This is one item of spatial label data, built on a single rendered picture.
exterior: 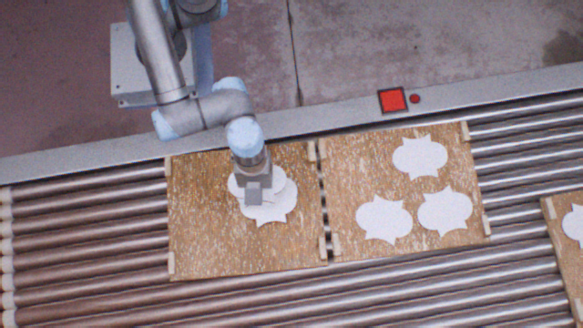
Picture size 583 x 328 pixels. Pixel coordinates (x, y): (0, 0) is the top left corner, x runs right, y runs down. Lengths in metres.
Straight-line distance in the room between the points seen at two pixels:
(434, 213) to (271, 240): 0.43
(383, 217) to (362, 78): 1.31
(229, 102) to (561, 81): 1.02
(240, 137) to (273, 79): 1.60
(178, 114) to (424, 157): 0.71
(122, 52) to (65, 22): 1.34
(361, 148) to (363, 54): 1.25
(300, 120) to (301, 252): 0.38
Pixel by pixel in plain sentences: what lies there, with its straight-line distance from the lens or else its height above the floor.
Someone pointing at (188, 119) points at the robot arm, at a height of 1.33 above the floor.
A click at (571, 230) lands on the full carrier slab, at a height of 0.95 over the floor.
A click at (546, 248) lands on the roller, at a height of 0.92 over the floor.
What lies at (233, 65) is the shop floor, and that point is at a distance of 3.17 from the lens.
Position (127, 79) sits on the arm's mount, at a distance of 2.10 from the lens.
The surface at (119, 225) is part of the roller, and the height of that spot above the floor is 0.92.
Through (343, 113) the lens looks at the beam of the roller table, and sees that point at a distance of 2.03.
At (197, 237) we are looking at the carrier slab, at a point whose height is 0.94.
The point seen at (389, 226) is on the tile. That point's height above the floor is 0.94.
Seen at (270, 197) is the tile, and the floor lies 1.05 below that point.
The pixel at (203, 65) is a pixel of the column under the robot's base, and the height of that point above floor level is 0.87.
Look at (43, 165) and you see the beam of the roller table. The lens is 2.12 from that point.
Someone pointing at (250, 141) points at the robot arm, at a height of 1.35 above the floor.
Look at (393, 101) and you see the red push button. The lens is 2.04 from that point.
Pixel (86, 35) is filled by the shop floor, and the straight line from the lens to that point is 3.40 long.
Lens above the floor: 2.75
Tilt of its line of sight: 69 degrees down
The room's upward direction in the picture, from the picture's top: 6 degrees counter-clockwise
